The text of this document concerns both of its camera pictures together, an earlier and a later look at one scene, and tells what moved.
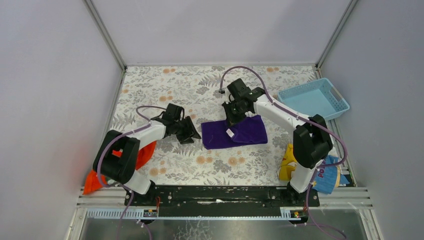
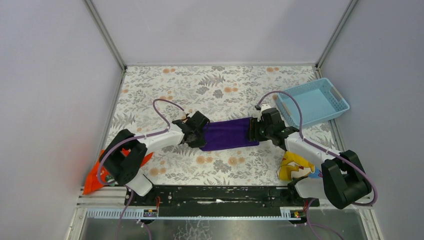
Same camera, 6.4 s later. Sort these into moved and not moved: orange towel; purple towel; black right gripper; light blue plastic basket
Moved: black right gripper
Not moved: orange towel; light blue plastic basket; purple towel
